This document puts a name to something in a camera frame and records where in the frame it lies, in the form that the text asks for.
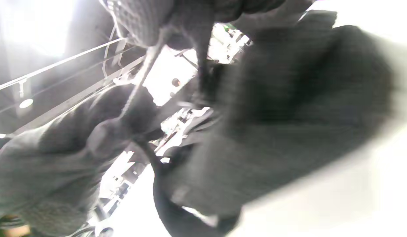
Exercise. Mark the person's right hand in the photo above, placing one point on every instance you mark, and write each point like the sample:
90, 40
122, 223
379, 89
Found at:
147, 19

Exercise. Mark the person's left hand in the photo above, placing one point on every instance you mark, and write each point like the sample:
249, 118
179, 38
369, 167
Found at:
58, 171

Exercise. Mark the person's left forearm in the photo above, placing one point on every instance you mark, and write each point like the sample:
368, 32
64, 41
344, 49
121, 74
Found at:
15, 230

